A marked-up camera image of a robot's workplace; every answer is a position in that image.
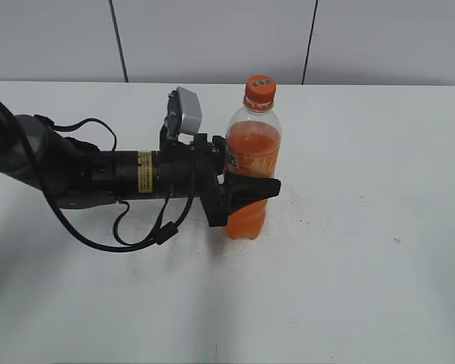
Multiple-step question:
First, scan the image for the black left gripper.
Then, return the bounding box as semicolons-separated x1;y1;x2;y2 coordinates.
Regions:
157;126;281;227

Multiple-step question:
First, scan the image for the orange soda plastic bottle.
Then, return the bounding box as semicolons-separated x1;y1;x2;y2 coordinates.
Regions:
224;96;282;240

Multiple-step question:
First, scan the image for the orange bottle cap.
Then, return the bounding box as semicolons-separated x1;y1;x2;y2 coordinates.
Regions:
245;75;277;104

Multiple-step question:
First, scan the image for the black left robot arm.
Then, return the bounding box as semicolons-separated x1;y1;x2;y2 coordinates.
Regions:
0;87;281;227

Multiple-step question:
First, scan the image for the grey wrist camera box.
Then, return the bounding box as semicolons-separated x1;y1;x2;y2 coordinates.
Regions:
164;86;202;140

